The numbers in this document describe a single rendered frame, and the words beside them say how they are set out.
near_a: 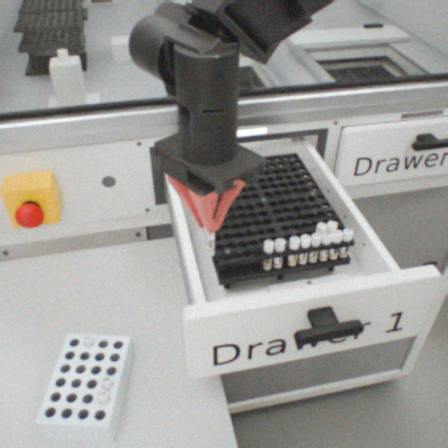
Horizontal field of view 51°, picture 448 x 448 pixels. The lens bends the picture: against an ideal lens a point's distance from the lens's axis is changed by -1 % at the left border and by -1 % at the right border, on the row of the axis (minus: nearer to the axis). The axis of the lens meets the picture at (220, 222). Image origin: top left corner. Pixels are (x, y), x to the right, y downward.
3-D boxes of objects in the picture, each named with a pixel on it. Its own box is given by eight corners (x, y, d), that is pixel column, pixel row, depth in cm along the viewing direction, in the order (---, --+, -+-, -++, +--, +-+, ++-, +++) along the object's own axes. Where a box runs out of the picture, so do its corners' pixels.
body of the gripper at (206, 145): (200, 138, 53) (198, 74, 48) (267, 175, 47) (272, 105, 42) (152, 158, 49) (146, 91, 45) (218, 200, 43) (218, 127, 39)
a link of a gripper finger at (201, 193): (207, 200, 57) (206, 130, 51) (249, 227, 53) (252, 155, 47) (162, 223, 54) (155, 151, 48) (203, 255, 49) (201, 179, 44)
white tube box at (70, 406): (113, 443, 54) (108, 427, 51) (42, 439, 54) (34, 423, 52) (134, 353, 63) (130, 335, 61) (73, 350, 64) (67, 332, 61)
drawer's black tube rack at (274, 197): (346, 277, 64) (355, 242, 60) (219, 298, 61) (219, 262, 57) (293, 185, 80) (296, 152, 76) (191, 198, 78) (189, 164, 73)
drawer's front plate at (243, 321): (417, 335, 58) (444, 274, 51) (188, 380, 54) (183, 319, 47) (410, 324, 60) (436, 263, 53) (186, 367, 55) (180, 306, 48)
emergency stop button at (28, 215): (46, 229, 69) (40, 207, 66) (18, 233, 68) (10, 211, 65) (48, 216, 71) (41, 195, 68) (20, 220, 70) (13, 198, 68)
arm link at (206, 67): (197, 48, 37) (253, 35, 39) (153, 27, 41) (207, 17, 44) (199, 128, 41) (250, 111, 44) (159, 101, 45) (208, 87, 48)
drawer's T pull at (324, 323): (363, 334, 49) (366, 326, 48) (295, 347, 48) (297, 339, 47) (349, 308, 52) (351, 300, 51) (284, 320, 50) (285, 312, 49)
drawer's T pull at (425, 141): (453, 147, 78) (455, 140, 77) (413, 152, 77) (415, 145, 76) (441, 137, 81) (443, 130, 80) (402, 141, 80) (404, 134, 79)
